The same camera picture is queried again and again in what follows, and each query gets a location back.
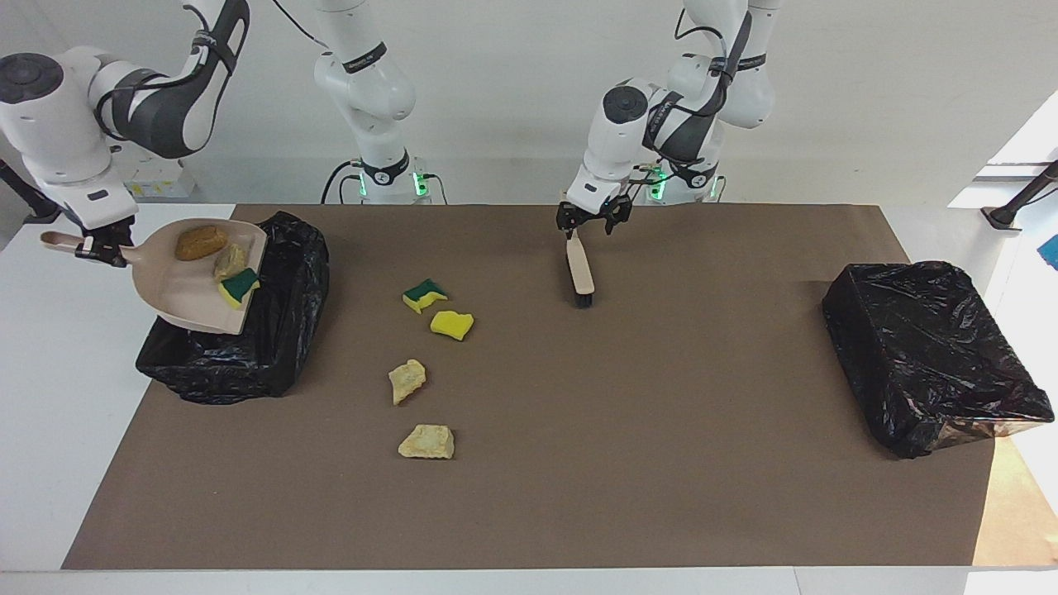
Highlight beige brush with black bristles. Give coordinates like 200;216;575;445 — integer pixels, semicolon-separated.
565;234;596;308

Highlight beige plastic dustpan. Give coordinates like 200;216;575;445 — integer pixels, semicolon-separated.
40;217;268;336

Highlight orange sponge piece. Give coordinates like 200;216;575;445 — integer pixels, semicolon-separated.
174;225;228;262

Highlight pale yellow sponge chunk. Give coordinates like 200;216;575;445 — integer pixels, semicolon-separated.
398;424;456;460
213;243;249;282
388;359;428;406

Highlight green and yellow sponge piece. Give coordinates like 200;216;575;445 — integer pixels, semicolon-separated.
403;278;449;315
219;267;261;311

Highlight bright yellow sponge piece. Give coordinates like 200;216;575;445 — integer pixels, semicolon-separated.
430;310;475;341

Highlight open bin with black bag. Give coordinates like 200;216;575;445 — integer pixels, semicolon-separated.
136;212;331;406

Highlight box bin with black bag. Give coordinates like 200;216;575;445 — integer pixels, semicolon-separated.
822;261;1055;459

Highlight brown table mat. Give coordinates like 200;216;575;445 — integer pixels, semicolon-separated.
62;204;997;570

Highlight tan cardboard sheet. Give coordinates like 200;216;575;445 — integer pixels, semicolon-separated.
974;434;1058;568

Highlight white wall socket boxes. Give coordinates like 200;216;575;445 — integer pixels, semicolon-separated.
116;159;198;199

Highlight black right base cable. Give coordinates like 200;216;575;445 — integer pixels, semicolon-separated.
321;159;365;205

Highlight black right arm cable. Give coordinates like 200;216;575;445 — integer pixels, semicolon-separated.
182;0;327;50

